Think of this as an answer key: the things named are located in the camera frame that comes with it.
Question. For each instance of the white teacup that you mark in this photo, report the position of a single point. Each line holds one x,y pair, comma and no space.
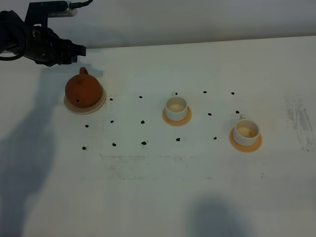
246,132
176,103

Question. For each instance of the white teacup far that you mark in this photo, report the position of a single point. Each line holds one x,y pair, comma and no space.
246,132

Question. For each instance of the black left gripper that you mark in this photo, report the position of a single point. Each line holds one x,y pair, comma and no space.
44,47

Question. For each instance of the beige round teapot coaster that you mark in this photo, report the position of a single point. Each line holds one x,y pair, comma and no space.
86,104

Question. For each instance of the orange coaster near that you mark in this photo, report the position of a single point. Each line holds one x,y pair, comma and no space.
177,118

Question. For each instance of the white teacup near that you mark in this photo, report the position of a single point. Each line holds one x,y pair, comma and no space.
176,103

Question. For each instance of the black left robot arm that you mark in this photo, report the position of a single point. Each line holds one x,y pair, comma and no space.
7,41

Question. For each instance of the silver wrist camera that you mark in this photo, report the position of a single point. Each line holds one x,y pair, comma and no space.
39,12

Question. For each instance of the brown clay teapot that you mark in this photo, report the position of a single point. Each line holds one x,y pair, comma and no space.
81,85

